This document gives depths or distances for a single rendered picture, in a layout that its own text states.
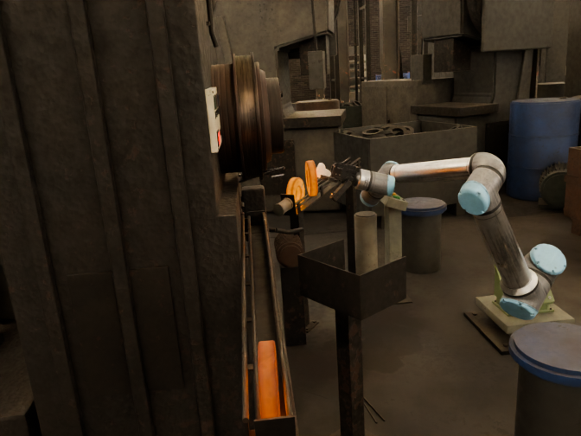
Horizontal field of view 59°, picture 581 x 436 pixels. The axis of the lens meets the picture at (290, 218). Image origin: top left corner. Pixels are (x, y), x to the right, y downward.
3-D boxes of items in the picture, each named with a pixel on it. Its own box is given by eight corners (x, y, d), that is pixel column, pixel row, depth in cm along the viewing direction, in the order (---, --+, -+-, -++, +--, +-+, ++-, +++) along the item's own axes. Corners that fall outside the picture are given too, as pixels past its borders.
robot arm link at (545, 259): (555, 269, 237) (575, 253, 221) (540, 298, 230) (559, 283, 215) (524, 251, 241) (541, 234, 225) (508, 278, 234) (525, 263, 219)
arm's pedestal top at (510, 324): (535, 297, 266) (535, 290, 265) (574, 326, 235) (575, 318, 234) (475, 304, 263) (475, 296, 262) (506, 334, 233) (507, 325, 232)
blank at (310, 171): (309, 166, 214) (316, 165, 214) (303, 157, 228) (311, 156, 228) (310, 201, 220) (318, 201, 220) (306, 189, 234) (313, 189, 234)
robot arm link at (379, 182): (388, 201, 231) (397, 191, 222) (361, 195, 230) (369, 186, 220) (389, 182, 235) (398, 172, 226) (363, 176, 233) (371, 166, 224)
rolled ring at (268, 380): (273, 322, 108) (258, 323, 108) (276, 378, 91) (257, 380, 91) (279, 394, 115) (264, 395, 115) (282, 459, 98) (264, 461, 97)
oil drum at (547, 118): (525, 204, 463) (531, 102, 438) (494, 190, 520) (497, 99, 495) (588, 199, 467) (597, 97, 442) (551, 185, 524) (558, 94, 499)
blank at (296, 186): (292, 215, 253) (298, 215, 252) (283, 194, 242) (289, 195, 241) (302, 192, 262) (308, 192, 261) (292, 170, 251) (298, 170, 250)
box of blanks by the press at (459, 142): (370, 232, 416) (367, 135, 395) (328, 208, 491) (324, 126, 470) (476, 213, 448) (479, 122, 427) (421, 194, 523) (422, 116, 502)
